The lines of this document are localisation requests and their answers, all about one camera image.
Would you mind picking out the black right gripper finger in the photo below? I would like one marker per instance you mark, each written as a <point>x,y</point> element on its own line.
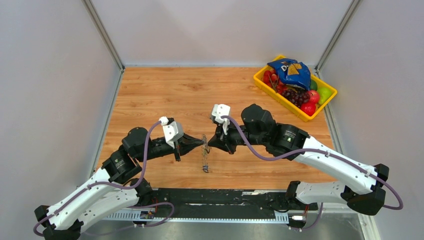
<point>218,137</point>
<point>226,147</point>

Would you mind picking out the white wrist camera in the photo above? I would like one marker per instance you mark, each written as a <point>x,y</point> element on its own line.
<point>217,116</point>
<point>172,130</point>

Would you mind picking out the red peach fruit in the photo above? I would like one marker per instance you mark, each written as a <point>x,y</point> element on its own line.
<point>314,97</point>

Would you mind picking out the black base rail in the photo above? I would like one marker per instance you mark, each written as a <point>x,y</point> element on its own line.
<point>217,206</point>

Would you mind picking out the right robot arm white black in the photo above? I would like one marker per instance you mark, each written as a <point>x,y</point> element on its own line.
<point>359,186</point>

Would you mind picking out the red apple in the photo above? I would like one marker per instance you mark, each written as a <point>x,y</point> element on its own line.
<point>309,108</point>

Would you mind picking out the purple grape bunch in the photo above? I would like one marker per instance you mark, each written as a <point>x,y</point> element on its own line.
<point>298,98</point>

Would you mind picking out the metal key organizer ring plate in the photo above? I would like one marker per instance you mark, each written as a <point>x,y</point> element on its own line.
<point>205,151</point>

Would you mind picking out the red cherries bunch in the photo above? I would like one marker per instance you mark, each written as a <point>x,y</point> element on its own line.
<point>273,81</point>

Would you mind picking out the green apple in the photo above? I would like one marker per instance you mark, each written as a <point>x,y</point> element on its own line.
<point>324,93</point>

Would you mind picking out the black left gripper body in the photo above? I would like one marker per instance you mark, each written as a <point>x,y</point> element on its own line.
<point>158,149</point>

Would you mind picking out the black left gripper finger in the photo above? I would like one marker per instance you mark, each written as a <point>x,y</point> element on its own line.
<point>187,139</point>
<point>188,146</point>

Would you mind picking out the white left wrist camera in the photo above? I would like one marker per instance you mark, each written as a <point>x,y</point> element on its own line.
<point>172,130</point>

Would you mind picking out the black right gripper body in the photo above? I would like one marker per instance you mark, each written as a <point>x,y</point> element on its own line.
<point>234,136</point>

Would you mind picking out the yellow plastic bin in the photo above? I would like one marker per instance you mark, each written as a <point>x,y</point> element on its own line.
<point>315,83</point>

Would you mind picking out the blue chips bag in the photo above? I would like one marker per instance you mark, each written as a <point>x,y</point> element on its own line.
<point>292,72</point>

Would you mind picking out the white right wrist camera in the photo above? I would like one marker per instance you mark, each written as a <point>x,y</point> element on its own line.
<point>217,116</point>

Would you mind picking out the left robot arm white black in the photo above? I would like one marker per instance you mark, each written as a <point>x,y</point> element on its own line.
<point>118,184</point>

